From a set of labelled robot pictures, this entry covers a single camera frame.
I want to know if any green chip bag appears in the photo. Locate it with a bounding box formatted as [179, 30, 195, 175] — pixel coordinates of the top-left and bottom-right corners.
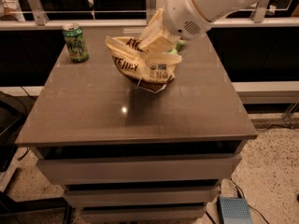
[168, 39, 186, 55]

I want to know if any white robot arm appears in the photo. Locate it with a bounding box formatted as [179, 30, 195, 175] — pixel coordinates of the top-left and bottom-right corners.
[139, 0, 261, 52]

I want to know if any grey drawer cabinet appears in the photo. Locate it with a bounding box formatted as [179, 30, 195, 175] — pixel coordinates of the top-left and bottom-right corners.
[17, 27, 257, 222]

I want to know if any blue box on floor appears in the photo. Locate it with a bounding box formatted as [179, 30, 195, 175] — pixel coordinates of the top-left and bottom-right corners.
[217, 197, 253, 224]

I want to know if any black floor cable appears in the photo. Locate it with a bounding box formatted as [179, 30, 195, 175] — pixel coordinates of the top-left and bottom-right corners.
[228, 177, 271, 224]

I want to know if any metal railing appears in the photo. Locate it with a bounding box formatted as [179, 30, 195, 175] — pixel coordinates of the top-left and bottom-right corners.
[0, 0, 299, 32]

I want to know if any green soda can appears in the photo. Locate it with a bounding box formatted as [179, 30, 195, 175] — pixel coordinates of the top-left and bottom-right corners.
[63, 23, 89, 63]

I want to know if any brown and yellow chip bag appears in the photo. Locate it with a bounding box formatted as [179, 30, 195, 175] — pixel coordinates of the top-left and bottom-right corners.
[105, 36, 182, 93]

